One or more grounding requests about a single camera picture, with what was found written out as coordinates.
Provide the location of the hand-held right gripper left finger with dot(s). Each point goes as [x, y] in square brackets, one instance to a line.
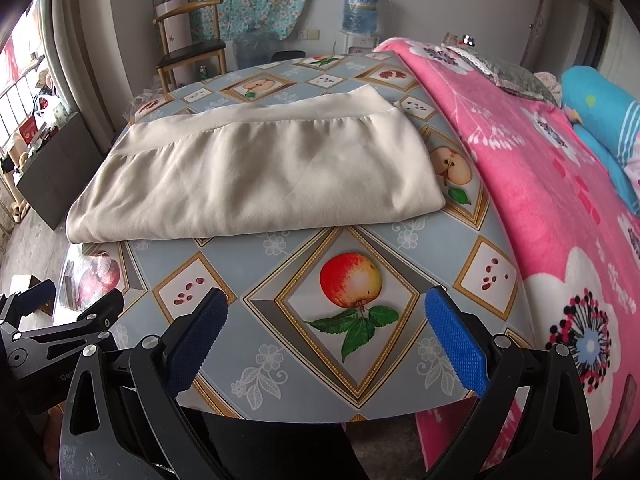
[195, 340]

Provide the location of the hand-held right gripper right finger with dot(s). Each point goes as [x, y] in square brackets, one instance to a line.
[457, 345]

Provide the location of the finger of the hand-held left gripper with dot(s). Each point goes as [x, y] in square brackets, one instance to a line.
[32, 297]
[85, 327]

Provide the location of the cream jacket with black trim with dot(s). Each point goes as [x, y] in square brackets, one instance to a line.
[250, 175]

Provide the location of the red patterned bag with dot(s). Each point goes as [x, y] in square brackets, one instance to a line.
[97, 277]

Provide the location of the table with fruit-print cloth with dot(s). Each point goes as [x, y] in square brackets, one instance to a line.
[240, 270]

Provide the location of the dark grey cabinet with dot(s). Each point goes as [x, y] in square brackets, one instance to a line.
[60, 170]

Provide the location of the mannequin with black shorts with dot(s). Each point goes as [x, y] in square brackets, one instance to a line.
[7, 165]

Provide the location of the red box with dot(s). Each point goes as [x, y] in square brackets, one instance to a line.
[30, 131]

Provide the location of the pink floral blanket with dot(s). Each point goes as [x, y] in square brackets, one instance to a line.
[525, 170]

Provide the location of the white bag with goods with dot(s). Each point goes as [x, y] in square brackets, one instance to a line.
[50, 106]

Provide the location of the grey curtain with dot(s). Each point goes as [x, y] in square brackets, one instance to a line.
[87, 50]

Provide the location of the blue pillow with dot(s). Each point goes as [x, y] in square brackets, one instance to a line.
[595, 100]

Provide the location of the wooden chair with dark seat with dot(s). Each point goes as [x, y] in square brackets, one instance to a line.
[192, 52]

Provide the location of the empty clear water bottle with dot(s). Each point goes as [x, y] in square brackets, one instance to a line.
[252, 50]

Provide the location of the small glass jar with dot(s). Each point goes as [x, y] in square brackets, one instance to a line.
[452, 38]

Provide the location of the white cylinder box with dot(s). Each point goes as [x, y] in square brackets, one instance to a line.
[175, 25]

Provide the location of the white water dispenser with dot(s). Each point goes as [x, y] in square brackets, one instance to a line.
[357, 44]

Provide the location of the blue water bottle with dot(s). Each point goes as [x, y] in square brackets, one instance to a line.
[361, 10]

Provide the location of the wall socket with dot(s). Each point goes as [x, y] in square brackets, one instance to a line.
[307, 35]

